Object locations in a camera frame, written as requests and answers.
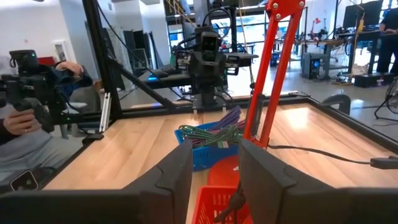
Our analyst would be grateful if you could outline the black handheld control device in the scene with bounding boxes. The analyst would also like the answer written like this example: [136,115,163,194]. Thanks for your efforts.
[0,49,68,134]

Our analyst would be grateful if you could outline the blue plastic basket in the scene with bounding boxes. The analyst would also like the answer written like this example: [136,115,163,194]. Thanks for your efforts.
[174,121,242,172]

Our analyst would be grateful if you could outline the black desk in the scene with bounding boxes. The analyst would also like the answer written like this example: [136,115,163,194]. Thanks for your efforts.
[138,68,195,90]

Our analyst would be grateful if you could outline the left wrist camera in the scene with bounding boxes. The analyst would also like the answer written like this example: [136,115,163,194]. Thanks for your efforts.
[200,30,219,62]

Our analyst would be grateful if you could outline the black case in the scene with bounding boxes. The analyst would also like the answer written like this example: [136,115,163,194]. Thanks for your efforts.
[353,72,396,89]

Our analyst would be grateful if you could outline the black monitor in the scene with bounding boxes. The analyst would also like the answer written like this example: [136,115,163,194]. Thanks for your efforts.
[341,0,384,30]

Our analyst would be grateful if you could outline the black computer tower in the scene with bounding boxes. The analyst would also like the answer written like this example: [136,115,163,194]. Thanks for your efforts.
[300,52,329,80]

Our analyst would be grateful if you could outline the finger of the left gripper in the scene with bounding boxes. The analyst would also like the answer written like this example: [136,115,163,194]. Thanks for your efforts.
[200,85,210,106]
[209,85,218,106]

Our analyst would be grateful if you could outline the red plastic basket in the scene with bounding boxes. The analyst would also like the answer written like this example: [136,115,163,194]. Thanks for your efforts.
[191,185,254,224]

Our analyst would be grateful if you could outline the person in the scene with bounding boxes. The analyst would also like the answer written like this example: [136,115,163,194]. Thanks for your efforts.
[377,9,398,75]
[0,55,105,194]

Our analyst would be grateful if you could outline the silver aluminium extrusion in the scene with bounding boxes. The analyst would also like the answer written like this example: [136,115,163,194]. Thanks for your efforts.
[98,92,112,134]

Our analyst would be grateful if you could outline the green braided USB cable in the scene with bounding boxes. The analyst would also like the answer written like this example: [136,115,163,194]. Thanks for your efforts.
[178,124,245,149]

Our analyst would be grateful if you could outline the black phone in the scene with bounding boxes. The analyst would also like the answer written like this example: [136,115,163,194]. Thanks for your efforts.
[10,169,40,192]

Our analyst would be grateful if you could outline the red desk lamp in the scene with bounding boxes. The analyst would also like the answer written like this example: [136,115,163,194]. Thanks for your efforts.
[206,0,307,187]

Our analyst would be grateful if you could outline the black lamp power cable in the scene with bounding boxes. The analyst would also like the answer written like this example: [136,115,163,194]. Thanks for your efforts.
[267,144,398,170]

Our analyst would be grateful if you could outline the black floor fan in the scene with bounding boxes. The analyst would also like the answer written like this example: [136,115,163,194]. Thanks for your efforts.
[374,77,398,123]

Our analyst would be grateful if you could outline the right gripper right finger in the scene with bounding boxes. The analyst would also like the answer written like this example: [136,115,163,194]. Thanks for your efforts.
[238,139,398,224]

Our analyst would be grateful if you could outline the magenta braided USB cable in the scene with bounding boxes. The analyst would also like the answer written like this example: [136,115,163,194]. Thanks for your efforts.
[192,121,246,147]

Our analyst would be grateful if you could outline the person's hand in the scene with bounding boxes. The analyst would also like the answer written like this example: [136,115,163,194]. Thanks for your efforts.
[55,60,85,78]
[2,108,42,136]

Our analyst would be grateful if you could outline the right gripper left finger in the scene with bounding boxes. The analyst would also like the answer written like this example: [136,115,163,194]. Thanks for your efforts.
[0,139,193,224]

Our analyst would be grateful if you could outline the grey curved bracket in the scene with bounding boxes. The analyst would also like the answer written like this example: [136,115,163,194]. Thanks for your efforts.
[321,93,351,116]

